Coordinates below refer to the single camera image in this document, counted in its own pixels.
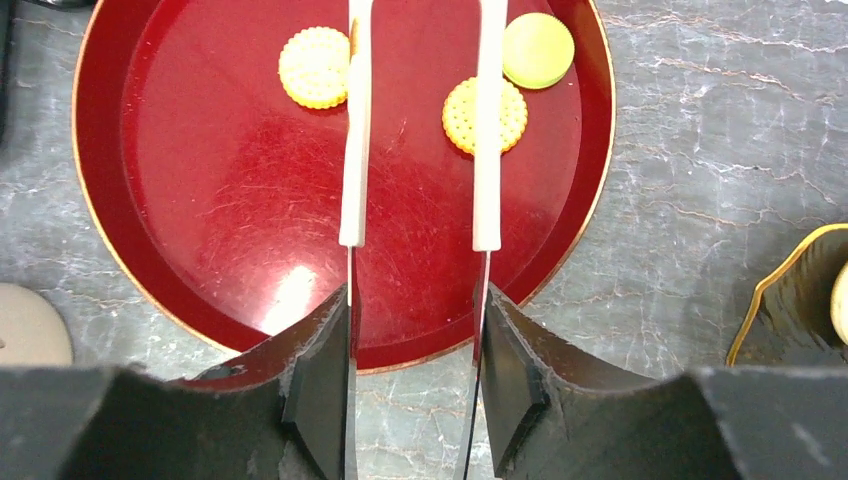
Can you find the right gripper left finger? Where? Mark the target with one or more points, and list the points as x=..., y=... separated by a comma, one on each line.
x=281, y=410

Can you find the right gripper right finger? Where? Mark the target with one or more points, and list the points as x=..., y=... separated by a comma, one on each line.
x=554, y=411

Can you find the orange fruit tart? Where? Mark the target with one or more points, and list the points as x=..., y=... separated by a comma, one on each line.
x=838, y=304

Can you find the pink beige mug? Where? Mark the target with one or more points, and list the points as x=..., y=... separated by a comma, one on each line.
x=32, y=331

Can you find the red round tray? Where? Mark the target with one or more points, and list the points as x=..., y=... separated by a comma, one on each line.
x=220, y=196

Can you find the green macaron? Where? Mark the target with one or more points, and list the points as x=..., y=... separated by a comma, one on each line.
x=538, y=50

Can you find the orange macaron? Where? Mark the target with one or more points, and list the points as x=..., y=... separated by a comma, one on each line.
x=313, y=67
x=459, y=114

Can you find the three-tier gold dessert stand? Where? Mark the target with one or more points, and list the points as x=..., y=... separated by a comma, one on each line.
x=788, y=322

